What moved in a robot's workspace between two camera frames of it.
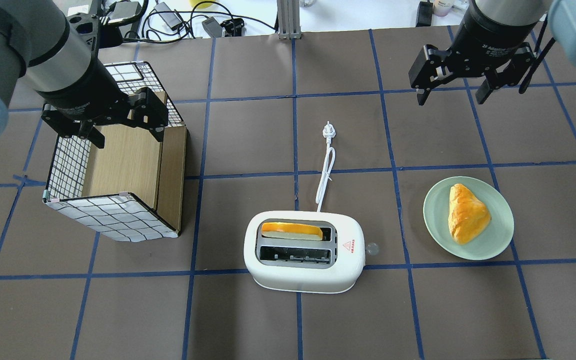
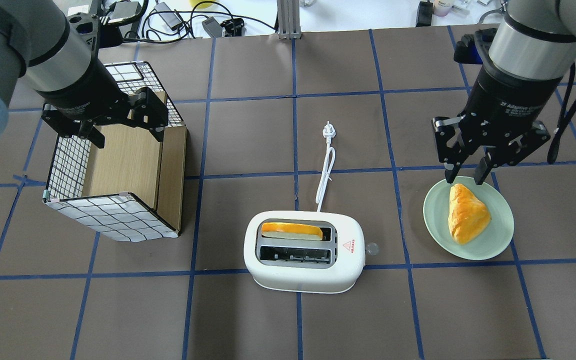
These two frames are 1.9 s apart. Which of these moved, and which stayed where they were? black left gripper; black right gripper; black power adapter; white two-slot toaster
Moved: black right gripper
Stayed: white two-slot toaster; black power adapter; black left gripper
